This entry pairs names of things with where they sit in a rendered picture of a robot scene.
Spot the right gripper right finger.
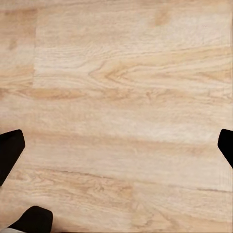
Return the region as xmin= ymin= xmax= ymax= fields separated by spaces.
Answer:
xmin=217 ymin=129 xmax=233 ymax=167

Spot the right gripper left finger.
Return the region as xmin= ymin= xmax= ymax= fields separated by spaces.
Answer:
xmin=0 ymin=129 xmax=25 ymax=187

